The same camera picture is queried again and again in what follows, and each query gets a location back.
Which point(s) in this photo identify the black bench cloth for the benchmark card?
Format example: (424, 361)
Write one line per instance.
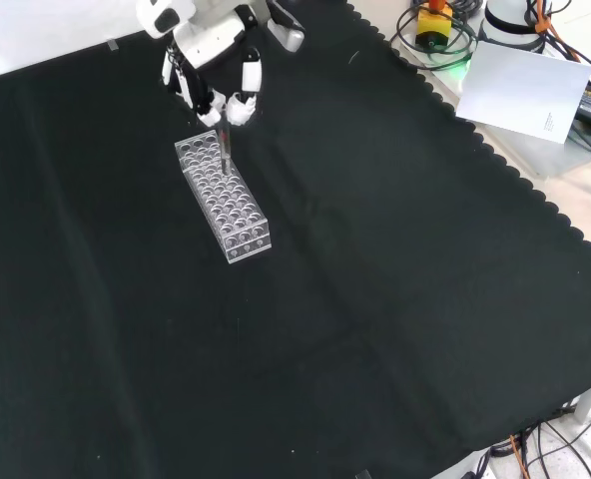
(375, 299)

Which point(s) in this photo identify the yellow stop button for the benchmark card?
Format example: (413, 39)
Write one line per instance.
(432, 25)

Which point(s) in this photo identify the clear glass test tube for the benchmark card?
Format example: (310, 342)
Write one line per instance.
(224, 149)

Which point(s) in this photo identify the clear plastic test tube rack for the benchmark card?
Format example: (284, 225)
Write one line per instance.
(225, 204)

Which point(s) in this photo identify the white paper sheet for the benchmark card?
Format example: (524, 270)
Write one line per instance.
(522, 87)

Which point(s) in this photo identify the clear tape strip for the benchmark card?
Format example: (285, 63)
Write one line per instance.
(112, 45)
(363, 474)

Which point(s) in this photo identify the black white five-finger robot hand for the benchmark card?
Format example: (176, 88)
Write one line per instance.
(210, 42)

